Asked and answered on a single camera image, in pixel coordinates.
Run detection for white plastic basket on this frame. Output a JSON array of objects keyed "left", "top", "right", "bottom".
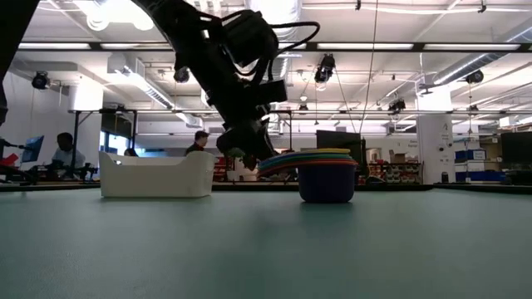
[{"left": 98, "top": 149, "right": 216, "bottom": 199}]

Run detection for blue lit monitor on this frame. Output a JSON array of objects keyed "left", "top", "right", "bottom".
[{"left": 21, "top": 135, "right": 46, "bottom": 164}]

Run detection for blue storage bins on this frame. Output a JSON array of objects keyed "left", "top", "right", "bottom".
[{"left": 454, "top": 148, "right": 506, "bottom": 183}]

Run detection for background storage shelf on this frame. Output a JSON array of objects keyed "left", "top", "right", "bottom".
[{"left": 365, "top": 160, "right": 424, "bottom": 184}]

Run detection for long overhead light bar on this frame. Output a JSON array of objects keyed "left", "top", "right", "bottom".
[{"left": 0, "top": 40, "right": 532, "bottom": 54}]

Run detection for white building column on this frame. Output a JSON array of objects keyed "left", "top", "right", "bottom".
[{"left": 416, "top": 86, "right": 456, "bottom": 185}]

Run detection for large dark monitor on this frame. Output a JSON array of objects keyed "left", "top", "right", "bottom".
[{"left": 500, "top": 131, "right": 532, "bottom": 165}]

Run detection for blue measuring cup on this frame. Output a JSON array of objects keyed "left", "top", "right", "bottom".
[{"left": 258, "top": 155, "right": 357, "bottom": 169}]

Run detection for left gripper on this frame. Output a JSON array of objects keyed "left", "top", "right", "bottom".
[{"left": 199, "top": 61, "right": 288, "bottom": 172}]

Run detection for black computer monitor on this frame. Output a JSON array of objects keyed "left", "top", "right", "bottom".
[{"left": 315, "top": 129, "right": 367, "bottom": 165}]

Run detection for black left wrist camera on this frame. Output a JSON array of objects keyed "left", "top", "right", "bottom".
[{"left": 222, "top": 8, "right": 280, "bottom": 68}]

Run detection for cardboard box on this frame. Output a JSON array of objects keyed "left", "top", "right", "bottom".
[{"left": 388, "top": 149, "right": 411, "bottom": 164}]

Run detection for green table mat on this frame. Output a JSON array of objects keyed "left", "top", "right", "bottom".
[{"left": 0, "top": 189, "right": 532, "bottom": 299}]

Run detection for black ceiling spotlight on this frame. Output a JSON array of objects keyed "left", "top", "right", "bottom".
[
  {"left": 173, "top": 66, "right": 191, "bottom": 84},
  {"left": 31, "top": 71, "right": 52, "bottom": 91},
  {"left": 313, "top": 52, "right": 337, "bottom": 84},
  {"left": 387, "top": 98, "right": 407, "bottom": 114},
  {"left": 465, "top": 69, "right": 485, "bottom": 86}
]

